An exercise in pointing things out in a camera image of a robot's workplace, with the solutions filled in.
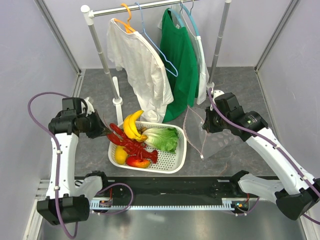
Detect yellow lemon fruit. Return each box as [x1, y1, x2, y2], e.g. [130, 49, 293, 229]
[114, 145, 128, 165]

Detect orange clothes hanger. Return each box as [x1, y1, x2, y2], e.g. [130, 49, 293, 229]
[113, 3, 137, 34]

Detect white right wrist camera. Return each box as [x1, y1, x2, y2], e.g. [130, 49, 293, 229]
[207, 87, 224, 105]

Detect red plastic lobster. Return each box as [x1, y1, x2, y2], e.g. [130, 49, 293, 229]
[106, 123, 158, 164]

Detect yellow banana bunch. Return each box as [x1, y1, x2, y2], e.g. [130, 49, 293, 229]
[123, 110, 148, 142]

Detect clear pink zip bag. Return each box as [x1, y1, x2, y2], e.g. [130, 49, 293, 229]
[183, 107, 241, 159]

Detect light blue wire hanger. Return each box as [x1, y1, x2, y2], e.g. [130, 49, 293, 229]
[134, 2, 179, 78]

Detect white t-shirt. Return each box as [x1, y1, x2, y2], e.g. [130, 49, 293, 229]
[106, 18, 174, 123]

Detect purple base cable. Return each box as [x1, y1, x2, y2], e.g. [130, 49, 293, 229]
[223, 197, 260, 217]
[92, 182, 135, 216]

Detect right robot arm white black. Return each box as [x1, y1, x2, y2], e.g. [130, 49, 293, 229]
[203, 88, 320, 221]

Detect red yellow mango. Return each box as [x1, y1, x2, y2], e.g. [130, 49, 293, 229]
[125, 155, 151, 169]

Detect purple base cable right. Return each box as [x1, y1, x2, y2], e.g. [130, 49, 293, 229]
[223, 197, 260, 217]

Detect white garment on right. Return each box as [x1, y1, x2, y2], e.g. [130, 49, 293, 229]
[160, 7, 209, 105]

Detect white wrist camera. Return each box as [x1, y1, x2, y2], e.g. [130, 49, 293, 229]
[207, 87, 224, 105]
[81, 97, 95, 117]

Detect green t-shirt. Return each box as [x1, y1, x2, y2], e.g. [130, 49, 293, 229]
[160, 8, 199, 123]

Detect grey white clothes rack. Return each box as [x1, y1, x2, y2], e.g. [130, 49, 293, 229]
[80, 0, 231, 124]

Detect brown longan bunch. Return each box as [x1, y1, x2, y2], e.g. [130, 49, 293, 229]
[140, 127, 147, 133]

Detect green lettuce head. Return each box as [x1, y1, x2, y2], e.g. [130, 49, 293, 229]
[143, 127, 179, 154]

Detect white perforated plastic basket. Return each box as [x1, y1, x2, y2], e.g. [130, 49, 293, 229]
[108, 121, 187, 174]

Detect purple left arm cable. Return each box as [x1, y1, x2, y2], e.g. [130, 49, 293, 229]
[27, 91, 79, 239]

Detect teal clothes hanger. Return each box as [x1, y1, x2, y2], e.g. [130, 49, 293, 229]
[170, 3, 200, 38]

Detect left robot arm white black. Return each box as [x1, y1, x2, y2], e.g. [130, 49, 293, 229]
[36, 97, 111, 226]

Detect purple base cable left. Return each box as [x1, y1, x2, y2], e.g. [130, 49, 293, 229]
[92, 182, 135, 216]

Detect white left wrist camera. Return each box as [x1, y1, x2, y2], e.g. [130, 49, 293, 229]
[81, 97, 95, 117]

